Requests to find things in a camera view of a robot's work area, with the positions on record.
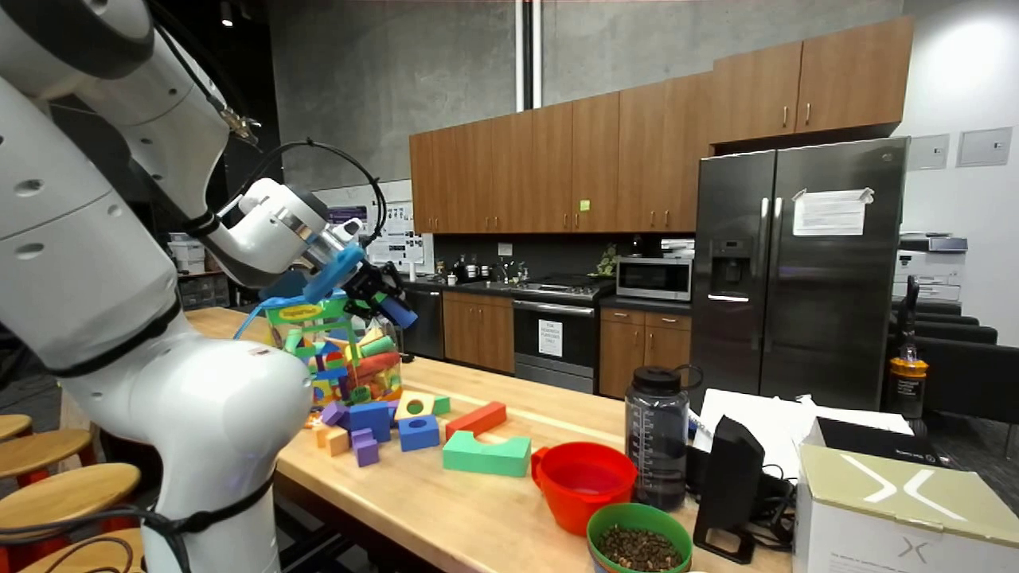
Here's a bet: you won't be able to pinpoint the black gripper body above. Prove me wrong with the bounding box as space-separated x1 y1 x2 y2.
341 257 395 309

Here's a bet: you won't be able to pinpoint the cream foam block with hole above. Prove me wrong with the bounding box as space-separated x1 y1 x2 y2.
392 390 439 423

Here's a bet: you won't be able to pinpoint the blue notched foam block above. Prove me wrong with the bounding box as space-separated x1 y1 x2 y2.
395 415 442 454

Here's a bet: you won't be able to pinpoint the tan foam block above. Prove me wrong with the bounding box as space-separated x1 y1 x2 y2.
313 423 353 457

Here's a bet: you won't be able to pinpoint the red rectangular foam block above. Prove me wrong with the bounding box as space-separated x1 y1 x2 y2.
442 399 509 442

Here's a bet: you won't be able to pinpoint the green arch foam block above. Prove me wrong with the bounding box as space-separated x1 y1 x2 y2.
439 427 533 480

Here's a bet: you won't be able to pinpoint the black dishwasher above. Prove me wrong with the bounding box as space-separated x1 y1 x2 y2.
401 282 449 363

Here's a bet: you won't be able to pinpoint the whiteboard with papers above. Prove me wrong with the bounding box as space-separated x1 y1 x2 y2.
315 179 439 279

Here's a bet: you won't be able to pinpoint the wooden cabinet under sink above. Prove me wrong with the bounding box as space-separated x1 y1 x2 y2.
439 289 519 377

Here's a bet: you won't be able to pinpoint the white paper on oven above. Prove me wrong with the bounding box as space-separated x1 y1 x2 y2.
533 315 567 363

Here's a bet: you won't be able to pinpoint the stainless oven range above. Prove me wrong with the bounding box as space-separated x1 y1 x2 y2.
509 279 606 399

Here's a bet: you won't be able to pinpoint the wooden upper cabinets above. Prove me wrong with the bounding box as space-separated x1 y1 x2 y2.
406 71 715 238

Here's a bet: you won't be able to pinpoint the green potted plant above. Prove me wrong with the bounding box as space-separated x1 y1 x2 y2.
593 241 624 279

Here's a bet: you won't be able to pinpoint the wooden cabinet under microwave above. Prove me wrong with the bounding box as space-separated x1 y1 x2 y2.
594 306 696 401

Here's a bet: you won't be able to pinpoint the stainless microwave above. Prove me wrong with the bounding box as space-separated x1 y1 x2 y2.
612 255 696 306

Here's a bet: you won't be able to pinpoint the white vertical pipe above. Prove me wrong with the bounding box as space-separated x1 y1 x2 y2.
512 0 547 114

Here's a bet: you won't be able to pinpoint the red plastic bowl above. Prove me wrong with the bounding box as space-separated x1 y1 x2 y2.
527 439 644 539

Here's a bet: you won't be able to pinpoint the green plastic bowl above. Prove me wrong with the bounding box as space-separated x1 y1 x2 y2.
583 501 696 573

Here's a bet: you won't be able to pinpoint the dark dried beans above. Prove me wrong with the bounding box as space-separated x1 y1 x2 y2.
597 525 686 573

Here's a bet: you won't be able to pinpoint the black standing device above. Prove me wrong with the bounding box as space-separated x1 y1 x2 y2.
690 415 769 566

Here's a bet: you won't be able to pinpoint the white paper stack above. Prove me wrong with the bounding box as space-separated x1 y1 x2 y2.
686 384 916 480

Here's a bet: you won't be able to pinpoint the white paper on fridge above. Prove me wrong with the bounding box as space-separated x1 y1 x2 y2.
789 184 875 241

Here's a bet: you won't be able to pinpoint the stainless steel fridge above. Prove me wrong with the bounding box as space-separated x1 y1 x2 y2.
686 137 912 410

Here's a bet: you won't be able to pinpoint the wooden cabinet above fridge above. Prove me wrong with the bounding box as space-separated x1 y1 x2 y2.
710 16 916 150

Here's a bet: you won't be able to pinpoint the black flat tablet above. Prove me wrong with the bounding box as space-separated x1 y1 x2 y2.
815 415 952 471

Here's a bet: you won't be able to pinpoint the bottle with orange band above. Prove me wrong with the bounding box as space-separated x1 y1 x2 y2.
888 276 932 423

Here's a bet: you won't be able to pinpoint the white office printer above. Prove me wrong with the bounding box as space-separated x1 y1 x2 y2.
895 231 971 311

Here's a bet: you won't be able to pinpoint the white cardboard box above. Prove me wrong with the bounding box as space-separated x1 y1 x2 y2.
791 442 1019 573

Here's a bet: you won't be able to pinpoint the blue wrapped wrist camera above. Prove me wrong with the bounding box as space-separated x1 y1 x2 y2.
299 238 368 311

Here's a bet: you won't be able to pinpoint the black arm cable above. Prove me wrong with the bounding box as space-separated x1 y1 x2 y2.
249 137 392 253

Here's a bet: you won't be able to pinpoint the grey wall panel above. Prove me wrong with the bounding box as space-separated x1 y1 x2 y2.
906 131 952 174
955 126 1015 173

